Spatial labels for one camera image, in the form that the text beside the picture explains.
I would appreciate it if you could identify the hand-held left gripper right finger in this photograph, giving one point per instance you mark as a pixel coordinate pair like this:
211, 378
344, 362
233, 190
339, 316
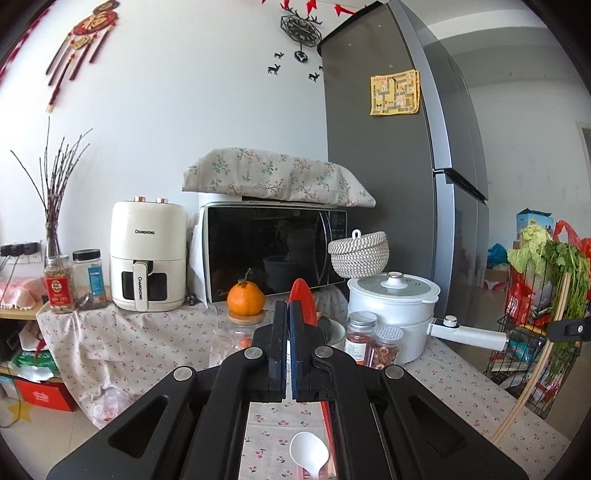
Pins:
295, 369

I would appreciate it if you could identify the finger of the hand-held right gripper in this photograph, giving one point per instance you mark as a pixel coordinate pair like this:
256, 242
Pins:
572, 329

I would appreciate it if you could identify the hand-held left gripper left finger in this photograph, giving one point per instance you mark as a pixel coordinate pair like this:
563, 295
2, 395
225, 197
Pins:
278, 369

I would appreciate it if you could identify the red plastic spoon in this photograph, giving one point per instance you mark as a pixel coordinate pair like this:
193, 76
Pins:
302, 300

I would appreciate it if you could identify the small orange kumquat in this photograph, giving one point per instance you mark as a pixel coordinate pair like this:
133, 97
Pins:
244, 342

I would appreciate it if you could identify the wooden hoop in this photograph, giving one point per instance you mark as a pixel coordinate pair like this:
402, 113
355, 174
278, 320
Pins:
540, 360

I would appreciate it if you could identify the white bowl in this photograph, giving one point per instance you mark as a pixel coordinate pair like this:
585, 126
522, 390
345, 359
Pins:
339, 339

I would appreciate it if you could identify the dark green pumpkin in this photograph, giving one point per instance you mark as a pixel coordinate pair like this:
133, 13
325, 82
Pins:
328, 325

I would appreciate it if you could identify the glass jar with wooden lid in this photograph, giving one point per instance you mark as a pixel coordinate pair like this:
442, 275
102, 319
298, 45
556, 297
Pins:
240, 325

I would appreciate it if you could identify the red plastic bag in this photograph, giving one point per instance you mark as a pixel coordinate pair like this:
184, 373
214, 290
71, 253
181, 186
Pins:
521, 300

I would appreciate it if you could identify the green leafy vegetables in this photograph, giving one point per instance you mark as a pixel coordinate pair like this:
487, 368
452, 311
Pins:
570, 267

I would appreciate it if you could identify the large spice jar silver lid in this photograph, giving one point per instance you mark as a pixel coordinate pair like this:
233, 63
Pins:
361, 339

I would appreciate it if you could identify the orange with stem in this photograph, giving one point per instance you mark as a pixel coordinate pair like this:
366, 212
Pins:
245, 297

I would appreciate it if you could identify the white plastic spoon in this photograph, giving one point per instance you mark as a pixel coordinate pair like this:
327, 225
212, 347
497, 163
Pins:
307, 450

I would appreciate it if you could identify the napa cabbage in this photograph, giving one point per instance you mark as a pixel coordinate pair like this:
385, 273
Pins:
526, 249

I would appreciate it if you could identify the small spice jar perforated lid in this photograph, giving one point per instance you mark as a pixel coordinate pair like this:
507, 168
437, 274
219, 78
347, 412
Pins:
388, 348

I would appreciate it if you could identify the blue plastic bag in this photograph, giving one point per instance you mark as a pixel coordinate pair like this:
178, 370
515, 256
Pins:
497, 255

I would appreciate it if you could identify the blue cardboard box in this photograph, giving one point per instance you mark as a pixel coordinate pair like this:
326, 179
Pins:
535, 221

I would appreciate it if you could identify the black microwave oven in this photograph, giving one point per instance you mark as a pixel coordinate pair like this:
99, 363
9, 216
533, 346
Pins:
268, 249

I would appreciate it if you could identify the white woven basket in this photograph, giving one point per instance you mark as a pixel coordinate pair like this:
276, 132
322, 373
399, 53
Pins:
359, 256

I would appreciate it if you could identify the cherry print tablecloth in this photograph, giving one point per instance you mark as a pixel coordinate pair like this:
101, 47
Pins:
461, 406
115, 350

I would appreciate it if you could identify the clear plastic bag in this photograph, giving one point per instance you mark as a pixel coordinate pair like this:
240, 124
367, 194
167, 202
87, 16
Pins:
111, 406

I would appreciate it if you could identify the white air fryer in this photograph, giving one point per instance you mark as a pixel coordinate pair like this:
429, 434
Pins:
147, 249

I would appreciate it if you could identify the floral cloth cover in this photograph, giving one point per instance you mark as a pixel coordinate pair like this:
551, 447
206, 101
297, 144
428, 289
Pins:
277, 177

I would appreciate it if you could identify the grey refrigerator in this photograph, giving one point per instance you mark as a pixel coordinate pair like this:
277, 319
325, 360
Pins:
383, 184

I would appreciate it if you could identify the blue label jar black lid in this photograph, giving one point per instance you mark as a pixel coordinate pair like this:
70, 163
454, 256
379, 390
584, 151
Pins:
92, 279

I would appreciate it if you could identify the red label glass jar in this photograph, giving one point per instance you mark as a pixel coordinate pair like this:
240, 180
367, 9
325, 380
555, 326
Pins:
58, 288

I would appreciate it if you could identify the red gift box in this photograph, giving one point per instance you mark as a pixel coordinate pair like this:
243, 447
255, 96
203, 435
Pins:
44, 397

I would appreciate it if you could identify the green and white box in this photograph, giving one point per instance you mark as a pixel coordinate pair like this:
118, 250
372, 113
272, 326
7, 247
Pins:
34, 364

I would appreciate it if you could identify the vase with dry branches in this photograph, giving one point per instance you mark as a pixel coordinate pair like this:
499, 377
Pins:
53, 230

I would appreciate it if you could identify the pink lace cloth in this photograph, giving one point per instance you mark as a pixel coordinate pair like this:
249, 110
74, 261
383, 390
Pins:
21, 290

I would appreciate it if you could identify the yellow paper sheet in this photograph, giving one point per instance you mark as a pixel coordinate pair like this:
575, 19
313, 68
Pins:
395, 92

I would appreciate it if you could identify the red paper garland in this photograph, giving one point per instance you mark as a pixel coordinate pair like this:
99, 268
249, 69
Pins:
304, 4

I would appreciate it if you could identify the black wall clock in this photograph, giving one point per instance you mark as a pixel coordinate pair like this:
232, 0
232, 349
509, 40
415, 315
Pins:
300, 30

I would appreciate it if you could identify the red knot wall ornament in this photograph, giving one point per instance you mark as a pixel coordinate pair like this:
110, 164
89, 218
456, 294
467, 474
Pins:
94, 23

